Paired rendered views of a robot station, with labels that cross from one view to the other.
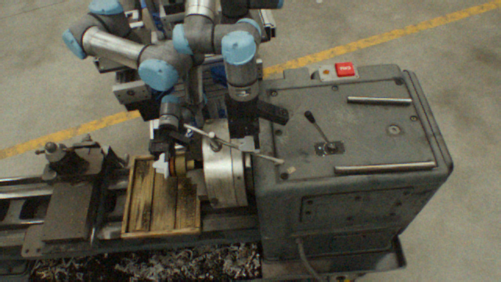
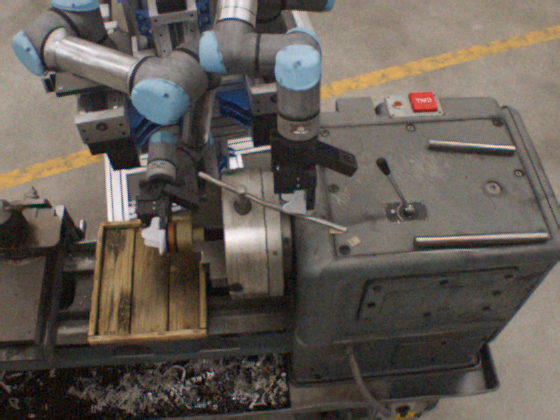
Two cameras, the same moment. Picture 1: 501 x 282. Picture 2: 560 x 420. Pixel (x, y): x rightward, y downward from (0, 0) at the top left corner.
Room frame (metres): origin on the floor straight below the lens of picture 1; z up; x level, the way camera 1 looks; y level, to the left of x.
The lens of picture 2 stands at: (-0.09, 0.13, 2.28)
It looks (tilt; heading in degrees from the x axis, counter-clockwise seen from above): 55 degrees down; 353
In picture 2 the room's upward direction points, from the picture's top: straight up
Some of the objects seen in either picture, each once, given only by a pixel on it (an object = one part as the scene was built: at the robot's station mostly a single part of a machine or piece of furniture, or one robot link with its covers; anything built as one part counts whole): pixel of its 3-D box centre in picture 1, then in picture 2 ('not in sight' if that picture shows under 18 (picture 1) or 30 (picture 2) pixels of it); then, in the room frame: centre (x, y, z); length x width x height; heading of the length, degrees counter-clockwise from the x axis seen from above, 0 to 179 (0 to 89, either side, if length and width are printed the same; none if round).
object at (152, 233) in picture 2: (160, 165); (153, 234); (0.66, 0.35, 1.10); 0.09 x 0.06 x 0.03; 177
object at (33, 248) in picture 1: (69, 198); (6, 284); (0.68, 0.79, 0.90); 0.47 x 0.30 x 0.06; 178
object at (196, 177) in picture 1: (203, 186); (217, 265); (0.57, 0.20, 1.09); 0.12 x 0.11 x 0.05; 178
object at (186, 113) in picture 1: (178, 121); (171, 172); (0.94, 0.32, 0.98); 0.11 x 0.08 x 0.11; 143
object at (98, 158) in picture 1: (80, 168); (25, 239); (0.75, 0.71, 0.99); 0.20 x 0.10 x 0.05; 88
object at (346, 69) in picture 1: (344, 70); (422, 102); (0.86, -0.34, 1.26); 0.06 x 0.06 x 0.02; 88
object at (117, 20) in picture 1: (108, 16); (76, 14); (1.23, 0.52, 1.33); 0.13 x 0.12 x 0.14; 143
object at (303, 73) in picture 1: (297, 78); (355, 112); (0.87, -0.17, 1.24); 0.09 x 0.08 x 0.03; 88
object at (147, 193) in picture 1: (164, 193); (150, 277); (0.66, 0.39, 0.89); 0.36 x 0.30 x 0.04; 178
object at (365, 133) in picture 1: (335, 151); (407, 218); (0.66, -0.28, 1.06); 0.59 x 0.48 x 0.39; 88
